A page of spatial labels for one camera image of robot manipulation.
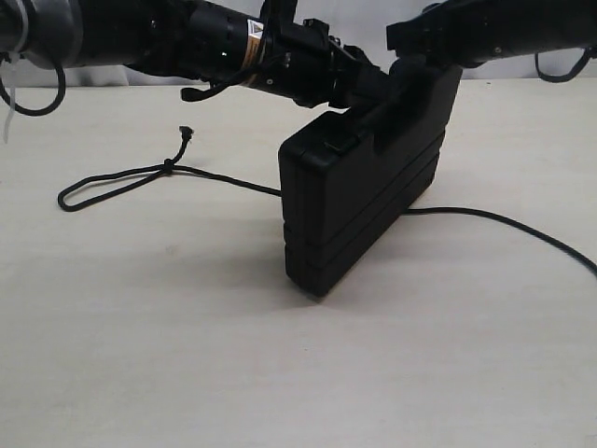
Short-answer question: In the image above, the black plastic carrying case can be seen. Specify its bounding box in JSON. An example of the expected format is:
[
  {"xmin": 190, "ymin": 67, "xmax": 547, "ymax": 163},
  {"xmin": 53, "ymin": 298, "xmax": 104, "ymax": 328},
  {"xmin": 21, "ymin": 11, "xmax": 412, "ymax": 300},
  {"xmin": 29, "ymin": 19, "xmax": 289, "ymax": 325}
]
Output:
[{"xmin": 278, "ymin": 59, "xmax": 463, "ymax": 298}]

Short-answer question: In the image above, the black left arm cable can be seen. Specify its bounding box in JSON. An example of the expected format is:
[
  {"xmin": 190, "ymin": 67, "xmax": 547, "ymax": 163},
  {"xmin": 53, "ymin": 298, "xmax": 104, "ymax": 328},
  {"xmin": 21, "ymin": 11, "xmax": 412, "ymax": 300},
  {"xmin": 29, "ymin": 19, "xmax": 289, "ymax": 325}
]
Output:
[{"xmin": 0, "ymin": 50, "xmax": 66, "ymax": 118}]

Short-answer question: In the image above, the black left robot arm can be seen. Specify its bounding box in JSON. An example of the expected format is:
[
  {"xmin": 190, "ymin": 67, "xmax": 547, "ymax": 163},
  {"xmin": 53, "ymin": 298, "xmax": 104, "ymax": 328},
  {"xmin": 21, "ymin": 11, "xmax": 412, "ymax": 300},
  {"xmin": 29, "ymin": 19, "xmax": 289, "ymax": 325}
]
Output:
[{"xmin": 1, "ymin": 1, "xmax": 392, "ymax": 108}]

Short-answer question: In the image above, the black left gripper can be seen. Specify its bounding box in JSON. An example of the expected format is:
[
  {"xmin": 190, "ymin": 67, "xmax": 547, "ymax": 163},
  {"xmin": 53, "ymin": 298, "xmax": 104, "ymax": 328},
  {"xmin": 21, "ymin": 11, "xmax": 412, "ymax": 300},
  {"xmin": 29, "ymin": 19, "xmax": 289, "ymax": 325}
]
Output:
[{"xmin": 260, "ymin": 19, "xmax": 392, "ymax": 109}]

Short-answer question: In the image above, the black rope with loop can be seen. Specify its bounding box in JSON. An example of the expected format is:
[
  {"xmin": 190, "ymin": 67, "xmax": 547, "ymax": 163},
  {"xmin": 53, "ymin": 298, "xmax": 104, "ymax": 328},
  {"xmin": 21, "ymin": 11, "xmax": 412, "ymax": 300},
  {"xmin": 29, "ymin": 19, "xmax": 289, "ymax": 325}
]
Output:
[{"xmin": 56, "ymin": 124, "xmax": 597, "ymax": 276}]

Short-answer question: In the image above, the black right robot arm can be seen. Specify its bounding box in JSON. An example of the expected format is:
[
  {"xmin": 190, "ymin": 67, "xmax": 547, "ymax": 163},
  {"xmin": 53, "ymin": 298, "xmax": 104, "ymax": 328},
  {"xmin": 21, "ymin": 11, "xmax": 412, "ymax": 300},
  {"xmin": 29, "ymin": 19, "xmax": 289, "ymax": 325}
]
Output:
[{"xmin": 386, "ymin": 1, "xmax": 596, "ymax": 68}]

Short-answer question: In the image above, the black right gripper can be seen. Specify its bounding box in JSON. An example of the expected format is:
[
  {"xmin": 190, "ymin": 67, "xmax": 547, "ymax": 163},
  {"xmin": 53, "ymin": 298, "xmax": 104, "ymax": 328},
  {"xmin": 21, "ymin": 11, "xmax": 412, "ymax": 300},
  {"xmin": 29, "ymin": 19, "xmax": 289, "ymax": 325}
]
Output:
[{"xmin": 385, "ymin": 0, "xmax": 551, "ymax": 71}]

